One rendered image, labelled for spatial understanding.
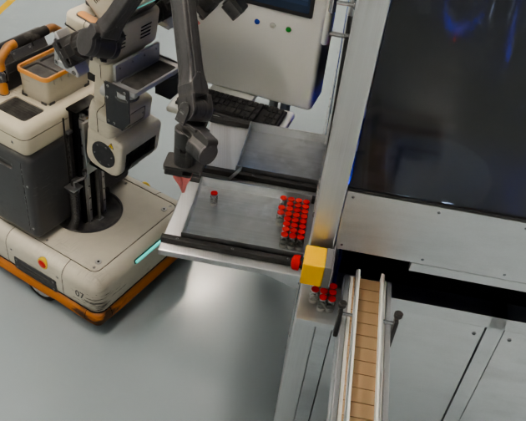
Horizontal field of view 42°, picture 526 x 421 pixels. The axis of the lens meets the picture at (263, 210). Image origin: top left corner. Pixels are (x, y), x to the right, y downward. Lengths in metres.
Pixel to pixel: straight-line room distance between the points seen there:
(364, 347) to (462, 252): 0.34
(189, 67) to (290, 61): 0.91
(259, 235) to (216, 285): 1.09
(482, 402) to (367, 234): 0.73
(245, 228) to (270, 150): 0.40
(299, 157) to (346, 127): 0.75
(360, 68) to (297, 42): 1.10
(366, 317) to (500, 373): 0.53
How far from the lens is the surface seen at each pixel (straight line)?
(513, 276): 1.84
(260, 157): 2.26
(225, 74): 2.73
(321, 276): 1.71
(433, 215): 1.69
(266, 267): 1.88
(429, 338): 2.00
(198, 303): 2.95
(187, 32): 1.77
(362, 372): 1.63
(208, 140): 1.69
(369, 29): 1.44
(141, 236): 2.83
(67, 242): 2.83
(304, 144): 2.35
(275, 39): 2.59
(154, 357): 2.77
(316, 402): 2.27
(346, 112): 1.53
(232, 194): 2.10
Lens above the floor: 2.20
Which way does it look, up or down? 40 degrees down
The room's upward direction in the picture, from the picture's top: 8 degrees clockwise
